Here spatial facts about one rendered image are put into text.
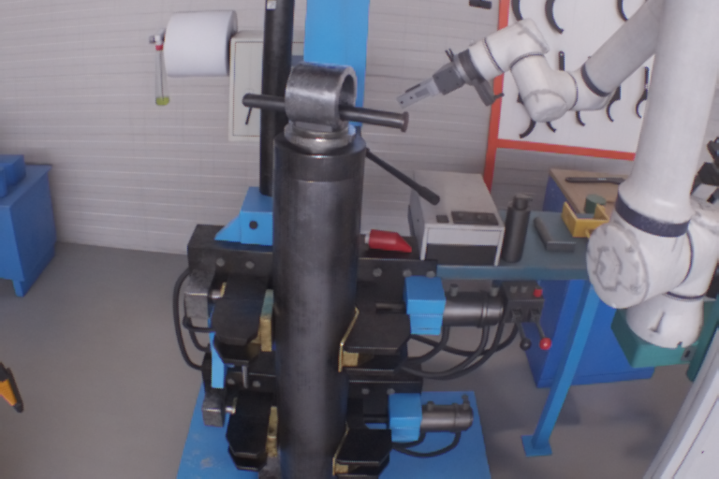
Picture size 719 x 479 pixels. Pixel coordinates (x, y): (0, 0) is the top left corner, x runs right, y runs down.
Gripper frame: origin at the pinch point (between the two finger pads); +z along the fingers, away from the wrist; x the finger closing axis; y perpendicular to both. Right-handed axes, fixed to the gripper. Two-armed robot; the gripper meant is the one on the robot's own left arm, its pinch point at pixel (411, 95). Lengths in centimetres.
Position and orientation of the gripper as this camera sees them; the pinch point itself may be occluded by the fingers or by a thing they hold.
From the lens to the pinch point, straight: 139.7
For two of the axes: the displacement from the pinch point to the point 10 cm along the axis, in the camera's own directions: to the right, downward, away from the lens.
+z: -8.0, 3.8, 4.6
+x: -3.3, 3.7, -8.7
